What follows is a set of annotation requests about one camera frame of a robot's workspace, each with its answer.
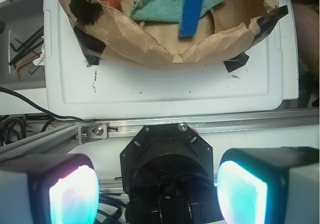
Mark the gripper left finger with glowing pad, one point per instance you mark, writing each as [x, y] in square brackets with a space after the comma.
[48, 189]

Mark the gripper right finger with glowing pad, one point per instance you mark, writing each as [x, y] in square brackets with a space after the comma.
[274, 185]

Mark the blue sponge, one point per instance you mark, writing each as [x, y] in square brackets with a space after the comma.
[191, 14]

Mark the white plastic bin lid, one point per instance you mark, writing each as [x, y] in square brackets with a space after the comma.
[116, 90]

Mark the orange hex key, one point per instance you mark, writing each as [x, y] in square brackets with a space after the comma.
[27, 62]

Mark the black tape piece lower right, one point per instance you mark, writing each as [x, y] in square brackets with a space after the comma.
[236, 62]

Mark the black hex key set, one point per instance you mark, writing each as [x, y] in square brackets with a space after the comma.
[28, 46]

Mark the grey tool tray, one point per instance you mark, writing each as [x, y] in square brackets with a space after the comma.
[19, 19]

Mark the black tape strip left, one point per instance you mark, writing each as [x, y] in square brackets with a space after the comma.
[91, 47]

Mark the black tape strip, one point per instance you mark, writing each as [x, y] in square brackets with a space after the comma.
[91, 47]
[268, 23]

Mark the black tape strip right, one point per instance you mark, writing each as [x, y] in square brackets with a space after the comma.
[268, 23]

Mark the brown paper bag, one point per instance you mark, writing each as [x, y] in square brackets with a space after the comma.
[224, 32]

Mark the black tape inside bag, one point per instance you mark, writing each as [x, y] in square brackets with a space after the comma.
[86, 12]

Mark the orange-red round object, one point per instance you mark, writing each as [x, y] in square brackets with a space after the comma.
[116, 4]

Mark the teal terry cloth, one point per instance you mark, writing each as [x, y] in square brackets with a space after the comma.
[169, 11]

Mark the aluminium extrusion rail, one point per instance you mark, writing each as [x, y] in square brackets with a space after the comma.
[64, 137]

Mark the steel corner bracket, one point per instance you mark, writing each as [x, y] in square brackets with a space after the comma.
[92, 132]

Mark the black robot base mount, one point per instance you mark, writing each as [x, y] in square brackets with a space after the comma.
[167, 171]

